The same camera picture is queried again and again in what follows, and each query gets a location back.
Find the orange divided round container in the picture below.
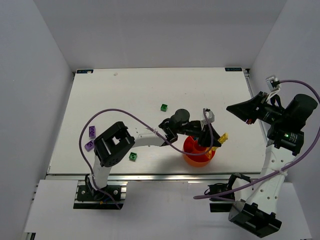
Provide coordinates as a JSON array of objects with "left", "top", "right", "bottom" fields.
[{"left": 183, "top": 136, "right": 212, "bottom": 168}]

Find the yellow long lego plate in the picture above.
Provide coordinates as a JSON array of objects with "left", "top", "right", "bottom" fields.
[{"left": 218, "top": 132, "right": 229, "bottom": 145}]

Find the green square lego brick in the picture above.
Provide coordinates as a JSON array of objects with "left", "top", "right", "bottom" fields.
[{"left": 160, "top": 104, "right": 168, "bottom": 112}]

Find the purple lego piece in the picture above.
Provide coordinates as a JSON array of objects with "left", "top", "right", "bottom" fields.
[{"left": 88, "top": 125, "right": 97, "bottom": 140}]

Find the light purple sloped lego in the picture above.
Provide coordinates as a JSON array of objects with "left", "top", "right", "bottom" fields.
[{"left": 84, "top": 140, "right": 95, "bottom": 152}]

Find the yellow 2x3 lego brick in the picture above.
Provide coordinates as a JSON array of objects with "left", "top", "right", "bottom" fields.
[{"left": 205, "top": 147, "right": 217, "bottom": 160}]

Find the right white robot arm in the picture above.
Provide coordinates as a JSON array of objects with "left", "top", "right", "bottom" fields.
[{"left": 226, "top": 92, "right": 318, "bottom": 238}]

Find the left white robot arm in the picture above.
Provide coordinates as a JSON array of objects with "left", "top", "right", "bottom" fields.
[{"left": 87, "top": 108, "right": 222, "bottom": 191}]

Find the blue label sticker right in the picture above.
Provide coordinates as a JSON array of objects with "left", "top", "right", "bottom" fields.
[{"left": 224, "top": 67, "right": 243, "bottom": 72}]

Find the blue label sticker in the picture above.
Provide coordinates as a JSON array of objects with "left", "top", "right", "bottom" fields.
[
  {"left": 224, "top": 67, "right": 243, "bottom": 72},
  {"left": 76, "top": 69, "right": 94, "bottom": 74}
]

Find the blue label sticker left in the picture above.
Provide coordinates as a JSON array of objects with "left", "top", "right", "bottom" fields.
[{"left": 76, "top": 69, "right": 94, "bottom": 74}]

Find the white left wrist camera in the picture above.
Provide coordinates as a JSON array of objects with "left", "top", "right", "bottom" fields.
[{"left": 200, "top": 108, "right": 215, "bottom": 125}]

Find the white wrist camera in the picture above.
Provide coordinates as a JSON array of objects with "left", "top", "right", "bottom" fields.
[
  {"left": 265, "top": 75, "right": 281, "bottom": 93},
  {"left": 200, "top": 108, "right": 215, "bottom": 125}
]

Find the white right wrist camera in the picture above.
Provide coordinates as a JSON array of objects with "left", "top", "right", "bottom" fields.
[{"left": 265, "top": 75, "right": 281, "bottom": 93}]

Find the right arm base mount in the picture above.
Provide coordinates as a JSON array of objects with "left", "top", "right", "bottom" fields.
[{"left": 204, "top": 174, "right": 251, "bottom": 213}]

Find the aluminium front table rail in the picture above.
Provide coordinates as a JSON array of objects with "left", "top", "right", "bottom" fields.
[{"left": 45, "top": 173, "right": 231, "bottom": 182}]

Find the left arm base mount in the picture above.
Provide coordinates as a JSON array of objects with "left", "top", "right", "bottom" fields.
[{"left": 73, "top": 174, "right": 125, "bottom": 210}]

